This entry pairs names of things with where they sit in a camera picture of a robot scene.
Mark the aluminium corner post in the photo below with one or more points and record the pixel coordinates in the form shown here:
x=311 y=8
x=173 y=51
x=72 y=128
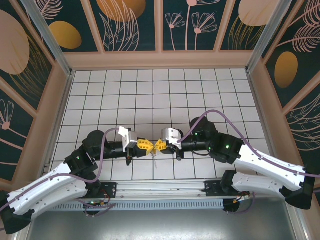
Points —
x=268 y=37
x=51 y=42

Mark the dark panel, single pink flower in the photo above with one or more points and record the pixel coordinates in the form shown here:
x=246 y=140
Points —
x=10 y=140

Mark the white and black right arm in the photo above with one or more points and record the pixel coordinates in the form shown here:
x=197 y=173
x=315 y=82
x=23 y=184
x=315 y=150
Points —
x=267 y=167

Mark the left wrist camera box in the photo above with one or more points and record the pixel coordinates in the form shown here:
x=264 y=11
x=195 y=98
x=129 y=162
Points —
x=130 y=137

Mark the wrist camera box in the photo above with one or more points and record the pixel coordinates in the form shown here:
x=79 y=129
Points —
x=171 y=135
x=130 y=137

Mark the dark panel with pink flowers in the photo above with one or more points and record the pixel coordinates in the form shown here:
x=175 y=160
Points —
x=185 y=40

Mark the grey metal sheet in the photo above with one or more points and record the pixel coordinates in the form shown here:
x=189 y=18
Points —
x=150 y=227

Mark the dark panel, orange circle, leaves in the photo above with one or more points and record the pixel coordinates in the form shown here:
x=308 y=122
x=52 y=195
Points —
x=147 y=30

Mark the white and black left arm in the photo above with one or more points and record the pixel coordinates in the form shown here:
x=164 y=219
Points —
x=42 y=190

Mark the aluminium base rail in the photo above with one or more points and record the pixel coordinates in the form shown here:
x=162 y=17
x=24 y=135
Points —
x=160 y=188

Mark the small clear plastic bag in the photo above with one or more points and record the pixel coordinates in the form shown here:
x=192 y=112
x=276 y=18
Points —
x=155 y=162

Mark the dark panel with pink fronds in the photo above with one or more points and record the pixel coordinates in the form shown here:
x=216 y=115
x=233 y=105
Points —
x=305 y=135

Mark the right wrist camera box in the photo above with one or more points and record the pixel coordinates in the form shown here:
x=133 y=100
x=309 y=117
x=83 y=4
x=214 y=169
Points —
x=171 y=135

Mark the dark panel with golden oval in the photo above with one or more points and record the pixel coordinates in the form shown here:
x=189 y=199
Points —
x=85 y=37

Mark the dark panel with beige circle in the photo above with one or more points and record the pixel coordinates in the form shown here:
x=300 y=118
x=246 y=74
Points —
x=12 y=50
x=250 y=10

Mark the dark panel, oval and feathers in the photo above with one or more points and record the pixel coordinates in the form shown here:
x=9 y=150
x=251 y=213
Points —
x=286 y=70

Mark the aluminium side rail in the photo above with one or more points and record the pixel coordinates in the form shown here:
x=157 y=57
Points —
x=267 y=125
x=60 y=120

